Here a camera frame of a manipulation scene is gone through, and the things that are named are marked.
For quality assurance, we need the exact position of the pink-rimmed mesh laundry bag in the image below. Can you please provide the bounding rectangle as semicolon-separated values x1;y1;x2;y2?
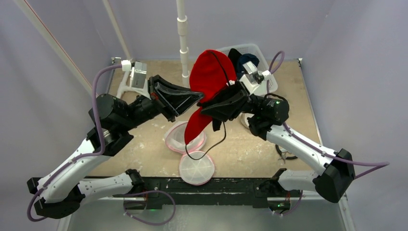
164;121;215;186

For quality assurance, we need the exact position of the loose purple cable at base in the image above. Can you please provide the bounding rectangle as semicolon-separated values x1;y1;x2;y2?
123;190;177;226

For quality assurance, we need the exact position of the small metal clip tool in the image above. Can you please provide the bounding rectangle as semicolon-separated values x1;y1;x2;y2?
275;144;298;164

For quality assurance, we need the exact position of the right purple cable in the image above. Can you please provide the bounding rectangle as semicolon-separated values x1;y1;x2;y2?
266;51;390;180

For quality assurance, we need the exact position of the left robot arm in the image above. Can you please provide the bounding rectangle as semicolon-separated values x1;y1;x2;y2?
26;76;204;222

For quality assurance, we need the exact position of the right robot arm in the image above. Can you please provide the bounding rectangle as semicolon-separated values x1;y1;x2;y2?
199;83;356;203

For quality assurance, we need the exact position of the red bra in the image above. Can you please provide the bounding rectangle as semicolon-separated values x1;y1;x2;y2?
184;50;237;144

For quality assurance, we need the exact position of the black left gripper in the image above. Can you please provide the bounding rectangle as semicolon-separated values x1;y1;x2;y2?
120;75;204;131

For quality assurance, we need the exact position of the white PVC pipe frame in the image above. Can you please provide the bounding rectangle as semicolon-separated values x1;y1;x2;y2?
13;0;192;100

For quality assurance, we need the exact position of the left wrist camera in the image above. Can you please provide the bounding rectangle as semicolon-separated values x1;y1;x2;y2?
121;60;151;98

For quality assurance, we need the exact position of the black bra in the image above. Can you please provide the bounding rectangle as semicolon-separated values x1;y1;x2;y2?
228;48;242;73

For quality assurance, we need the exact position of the dark blue bra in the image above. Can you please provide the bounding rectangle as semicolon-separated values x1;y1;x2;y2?
236;53;259;73

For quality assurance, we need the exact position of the white plastic basket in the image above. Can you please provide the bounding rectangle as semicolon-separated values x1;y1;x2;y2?
217;43;278;96

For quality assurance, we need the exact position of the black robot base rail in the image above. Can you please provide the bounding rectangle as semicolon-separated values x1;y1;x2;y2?
124;177;300;209

